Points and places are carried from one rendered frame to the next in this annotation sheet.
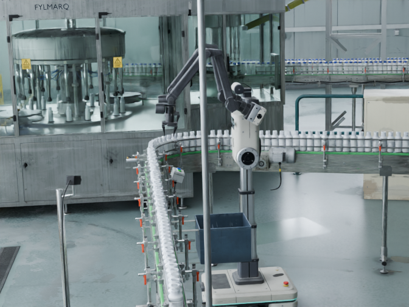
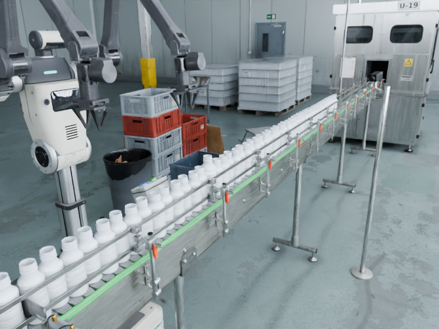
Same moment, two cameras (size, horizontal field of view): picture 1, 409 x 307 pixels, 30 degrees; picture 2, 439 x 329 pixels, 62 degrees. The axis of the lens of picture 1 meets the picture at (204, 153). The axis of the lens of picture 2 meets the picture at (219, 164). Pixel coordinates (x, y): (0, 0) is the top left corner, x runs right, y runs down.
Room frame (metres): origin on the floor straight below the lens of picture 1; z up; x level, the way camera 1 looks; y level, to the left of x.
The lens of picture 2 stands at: (6.15, 1.23, 1.66)
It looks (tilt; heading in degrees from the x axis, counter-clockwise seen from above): 19 degrees down; 216
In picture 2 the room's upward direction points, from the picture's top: 1 degrees counter-clockwise
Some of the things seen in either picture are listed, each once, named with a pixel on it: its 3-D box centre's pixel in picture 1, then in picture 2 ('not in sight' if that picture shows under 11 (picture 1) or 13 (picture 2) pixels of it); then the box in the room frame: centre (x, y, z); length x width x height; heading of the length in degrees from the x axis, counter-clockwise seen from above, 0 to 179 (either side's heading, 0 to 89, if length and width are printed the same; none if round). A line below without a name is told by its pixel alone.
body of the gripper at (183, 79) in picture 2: (170, 119); (183, 79); (5.03, 0.22, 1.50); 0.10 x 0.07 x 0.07; 95
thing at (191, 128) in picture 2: not in sight; (183, 126); (2.62, -1.96, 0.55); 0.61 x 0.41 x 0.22; 8
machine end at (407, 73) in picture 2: not in sight; (383, 74); (-0.36, -0.18, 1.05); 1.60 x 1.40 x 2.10; 6
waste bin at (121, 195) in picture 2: not in sight; (130, 186); (4.05, -1.37, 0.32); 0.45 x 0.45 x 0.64
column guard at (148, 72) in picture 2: not in sight; (149, 76); (-1.93, -7.37, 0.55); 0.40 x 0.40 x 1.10; 6
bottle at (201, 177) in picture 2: not in sight; (200, 185); (5.08, 0.34, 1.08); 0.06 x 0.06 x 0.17
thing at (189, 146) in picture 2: not in sight; (183, 142); (2.62, -1.96, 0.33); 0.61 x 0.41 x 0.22; 8
